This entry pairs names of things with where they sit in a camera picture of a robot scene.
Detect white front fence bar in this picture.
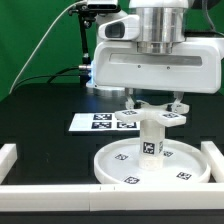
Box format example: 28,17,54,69
0,183,224,212

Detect white marker sheet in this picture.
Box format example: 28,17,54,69
69,113,140,132

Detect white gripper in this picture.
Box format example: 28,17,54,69
93,37,224,112

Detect white right fence bar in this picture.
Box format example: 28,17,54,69
201,141,224,183

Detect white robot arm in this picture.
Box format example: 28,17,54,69
87,0,224,112

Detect black camera stand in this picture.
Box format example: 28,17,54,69
68,0,122,86

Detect white cable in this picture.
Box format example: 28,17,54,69
8,1,88,95

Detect white round table top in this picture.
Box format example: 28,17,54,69
94,138,211,184

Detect white fence bar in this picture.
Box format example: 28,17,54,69
201,141,224,183
0,183,224,212
0,144,17,184

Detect white left fence bar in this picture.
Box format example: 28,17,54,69
0,144,17,184

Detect black cable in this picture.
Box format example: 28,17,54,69
13,66,83,88

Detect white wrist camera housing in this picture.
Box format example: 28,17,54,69
98,15,140,41

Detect white cross-shaped table base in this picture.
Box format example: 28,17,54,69
115,103,189,127

